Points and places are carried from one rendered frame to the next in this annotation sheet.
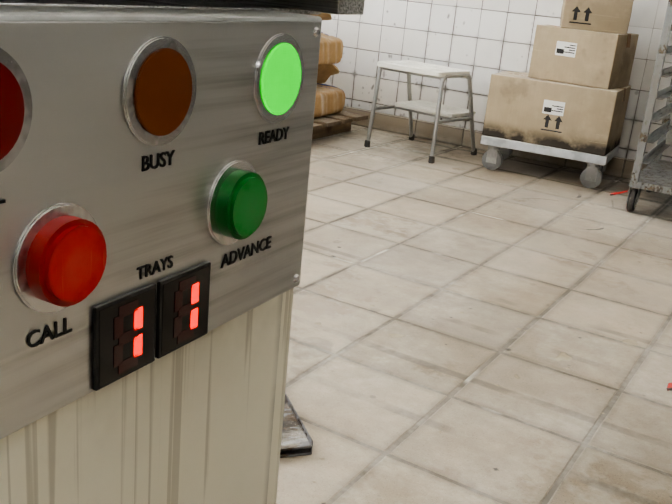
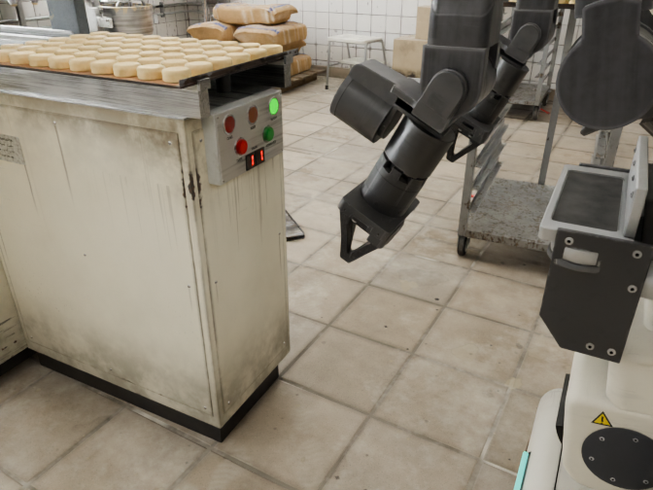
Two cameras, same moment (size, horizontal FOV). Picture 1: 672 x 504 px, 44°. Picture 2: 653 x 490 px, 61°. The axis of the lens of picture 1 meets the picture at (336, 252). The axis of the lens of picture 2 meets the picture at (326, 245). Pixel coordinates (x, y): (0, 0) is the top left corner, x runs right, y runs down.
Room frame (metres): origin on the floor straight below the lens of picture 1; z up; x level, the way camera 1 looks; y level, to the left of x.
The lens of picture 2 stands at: (-0.81, -0.07, 1.10)
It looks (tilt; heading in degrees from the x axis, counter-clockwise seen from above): 28 degrees down; 0
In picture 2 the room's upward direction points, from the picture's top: straight up
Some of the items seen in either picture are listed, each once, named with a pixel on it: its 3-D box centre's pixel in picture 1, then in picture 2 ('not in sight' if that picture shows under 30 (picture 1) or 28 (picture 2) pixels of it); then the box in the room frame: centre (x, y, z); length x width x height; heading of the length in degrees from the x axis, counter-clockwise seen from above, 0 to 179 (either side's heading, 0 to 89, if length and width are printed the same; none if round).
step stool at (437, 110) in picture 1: (426, 108); (359, 62); (4.41, -0.40, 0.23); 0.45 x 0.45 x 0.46; 52
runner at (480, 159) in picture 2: not in sight; (494, 140); (1.41, -0.78, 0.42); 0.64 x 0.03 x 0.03; 155
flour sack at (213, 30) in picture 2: not in sight; (227, 28); (4.83, 0.82, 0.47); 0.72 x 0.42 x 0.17; 150
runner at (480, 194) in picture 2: not in sight; (488, 181); (1.41, -0.78, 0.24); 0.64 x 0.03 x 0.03; 155
